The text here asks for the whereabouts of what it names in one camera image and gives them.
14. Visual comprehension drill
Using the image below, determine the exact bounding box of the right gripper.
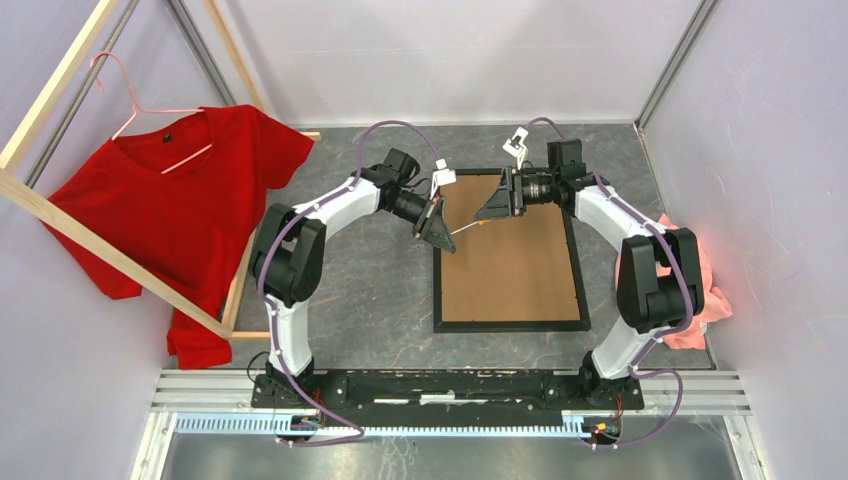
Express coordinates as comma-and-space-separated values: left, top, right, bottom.
473, 166, 559, 221

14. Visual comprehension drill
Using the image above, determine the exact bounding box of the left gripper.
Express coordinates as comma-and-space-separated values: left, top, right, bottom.
385, 191, 456, 255

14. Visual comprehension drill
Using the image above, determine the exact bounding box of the yellow handled screwdriver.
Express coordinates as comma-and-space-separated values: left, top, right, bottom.
451, 219, 491, 235

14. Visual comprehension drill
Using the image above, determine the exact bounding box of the black picture frame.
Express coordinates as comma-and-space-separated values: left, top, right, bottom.
432, 168, 591, 333

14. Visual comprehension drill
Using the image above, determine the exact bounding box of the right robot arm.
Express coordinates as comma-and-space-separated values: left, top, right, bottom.
474, 128, 704, 408

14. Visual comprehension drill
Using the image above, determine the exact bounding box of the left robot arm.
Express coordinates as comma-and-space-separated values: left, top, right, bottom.
249, 149, 456, 408

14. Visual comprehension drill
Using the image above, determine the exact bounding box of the pink cloth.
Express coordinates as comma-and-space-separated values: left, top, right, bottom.
609, 216, 732, 351

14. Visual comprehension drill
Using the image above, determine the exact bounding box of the red t-shirt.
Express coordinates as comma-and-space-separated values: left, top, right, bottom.
43, 104, 315, 371

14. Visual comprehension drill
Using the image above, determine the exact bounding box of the pink clothes hanger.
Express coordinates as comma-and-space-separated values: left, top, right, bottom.
90, 50, 213, 175

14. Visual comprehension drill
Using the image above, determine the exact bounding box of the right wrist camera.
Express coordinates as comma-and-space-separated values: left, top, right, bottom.
502, 127, 529, 170

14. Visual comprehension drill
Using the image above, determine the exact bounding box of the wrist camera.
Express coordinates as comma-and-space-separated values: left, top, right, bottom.
502, 127, 529, 170
430, 159, 457, 198

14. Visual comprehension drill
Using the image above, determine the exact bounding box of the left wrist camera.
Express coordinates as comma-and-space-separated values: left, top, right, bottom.
430, 159, 457, 198

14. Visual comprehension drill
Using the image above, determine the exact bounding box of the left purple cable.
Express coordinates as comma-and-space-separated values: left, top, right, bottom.
254, 119, 445, 449

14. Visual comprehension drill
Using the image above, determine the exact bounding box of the purple cable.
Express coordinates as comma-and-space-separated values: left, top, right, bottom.
526, 117, 696, 450
254, 119, 445, 449

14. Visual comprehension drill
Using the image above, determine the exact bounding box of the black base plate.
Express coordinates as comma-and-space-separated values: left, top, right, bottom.
251, 369, 645, 428

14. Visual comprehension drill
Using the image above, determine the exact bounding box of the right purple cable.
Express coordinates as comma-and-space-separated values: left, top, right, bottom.
526, 117, 696, 450

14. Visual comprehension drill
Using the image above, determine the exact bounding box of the white cable duct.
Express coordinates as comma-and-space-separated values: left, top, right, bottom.
175, 413, 589, 440

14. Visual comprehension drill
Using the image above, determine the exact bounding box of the wooden rack frame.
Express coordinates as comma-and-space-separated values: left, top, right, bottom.
0, 0, 323, 343

